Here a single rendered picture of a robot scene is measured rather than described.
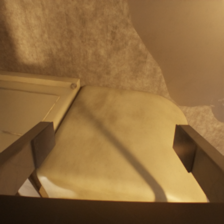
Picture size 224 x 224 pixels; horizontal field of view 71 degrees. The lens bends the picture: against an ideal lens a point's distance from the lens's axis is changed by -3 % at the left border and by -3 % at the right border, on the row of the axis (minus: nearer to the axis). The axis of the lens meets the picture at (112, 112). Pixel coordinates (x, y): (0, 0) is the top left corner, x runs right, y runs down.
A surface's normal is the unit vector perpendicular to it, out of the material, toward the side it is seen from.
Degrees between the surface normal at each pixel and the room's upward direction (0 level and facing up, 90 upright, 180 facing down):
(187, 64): 0
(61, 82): 0
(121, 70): 0
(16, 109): 90
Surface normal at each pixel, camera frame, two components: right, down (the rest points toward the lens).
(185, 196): 0.41, -0.49
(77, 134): 0.03, -0.75
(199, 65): -0.16, 0.65
